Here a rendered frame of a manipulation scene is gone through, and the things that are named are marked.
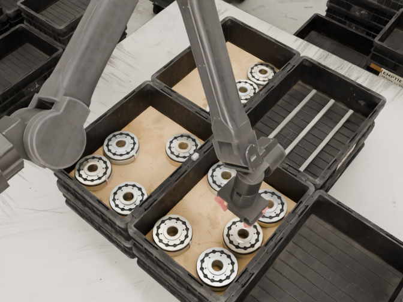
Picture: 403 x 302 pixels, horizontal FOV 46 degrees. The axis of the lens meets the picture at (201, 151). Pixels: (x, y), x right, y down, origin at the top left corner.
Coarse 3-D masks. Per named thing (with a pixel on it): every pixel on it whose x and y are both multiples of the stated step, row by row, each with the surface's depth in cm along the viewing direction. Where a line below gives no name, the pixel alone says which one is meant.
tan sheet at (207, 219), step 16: (192, 192) 132; (208, 192) 132; (176, 208) 129; (192, 208) 129; (208, 208) 129; (288, 208) 129; (192, 224) 126; (208, 224) 126; (224, 224) 126; (208, 240) 123; (176, 256) 121; (192, 256) 121; (192, 272) 118
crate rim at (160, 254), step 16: (176, 176) 123; (160, 192) 120; (144, 208) 117; (128, 224) 115; (144, 240) 113; (272, 240) 113; (160, 256) 110; (256, 256) 110; (176, 272) 110; (240, 272) 108; (208, 288) 106
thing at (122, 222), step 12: (144, 84) 142; (156, 84) 142; (132, 96) 140; (168, 96) 140; (192, 108) 137; (96, 120) 134; (204, 120) 135; (180, 168) 125; (72, 180) 122; (168, 180) 122; (84, 192) 120; (156, 192) 120; (96, 204) 118; (144, 204) 118; (108, 216) 118; (120, 216) 116; (132, 216) 116
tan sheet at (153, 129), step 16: (144, 112) 149; (128, 128) 145; (144, 128) 145; (160, 128) 145; (176, 128) 145; (144, 144) 141; (160, 144) 142; (144, 160) 138; (160, 160) 138; (128, 176) 135; (144, 176) 135; (160, 176) 135; (96, 192) 131
